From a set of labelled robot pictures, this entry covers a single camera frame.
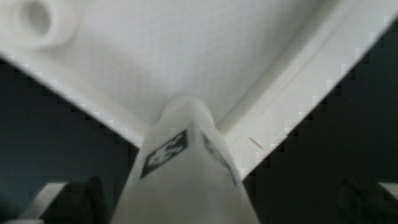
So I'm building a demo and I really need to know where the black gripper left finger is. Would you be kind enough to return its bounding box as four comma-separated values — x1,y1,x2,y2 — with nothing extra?
19,176,108,224

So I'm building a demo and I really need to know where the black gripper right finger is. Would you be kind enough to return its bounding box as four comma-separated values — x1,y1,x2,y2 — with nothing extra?
337,180,398,224

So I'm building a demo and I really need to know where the white square desk top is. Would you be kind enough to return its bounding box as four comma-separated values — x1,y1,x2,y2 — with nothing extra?
0,0,398,172

